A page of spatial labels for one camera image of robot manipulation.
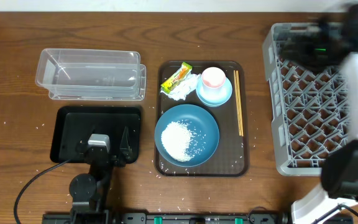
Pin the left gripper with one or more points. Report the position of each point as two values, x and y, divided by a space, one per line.
103 156

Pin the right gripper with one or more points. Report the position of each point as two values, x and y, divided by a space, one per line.
299 48

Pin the light blue bowl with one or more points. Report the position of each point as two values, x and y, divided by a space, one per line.
214 98

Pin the pink cup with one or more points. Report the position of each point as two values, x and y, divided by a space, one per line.
213 78

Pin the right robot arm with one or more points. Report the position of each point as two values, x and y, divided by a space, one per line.
338 187

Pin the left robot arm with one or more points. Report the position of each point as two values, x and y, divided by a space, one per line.
89 191

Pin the grey dishwasher rack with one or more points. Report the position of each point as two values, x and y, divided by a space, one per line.
310 109

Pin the black plastic tray bin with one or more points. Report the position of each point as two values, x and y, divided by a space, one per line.
73 121

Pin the pile of white rice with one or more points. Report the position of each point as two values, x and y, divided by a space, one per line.
176 139

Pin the clear plastic bin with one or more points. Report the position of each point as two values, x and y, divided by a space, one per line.
90 73

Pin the yellow green snack wrapper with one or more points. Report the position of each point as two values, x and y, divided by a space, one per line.
174 80

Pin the dark blue plate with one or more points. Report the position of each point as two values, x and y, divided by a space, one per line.
205 133

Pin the crumpled white tissue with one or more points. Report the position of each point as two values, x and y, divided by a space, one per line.
187 85

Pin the dark brown serving tray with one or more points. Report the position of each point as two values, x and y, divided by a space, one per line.
231 158

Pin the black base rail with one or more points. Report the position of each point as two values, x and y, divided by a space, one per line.
142 218

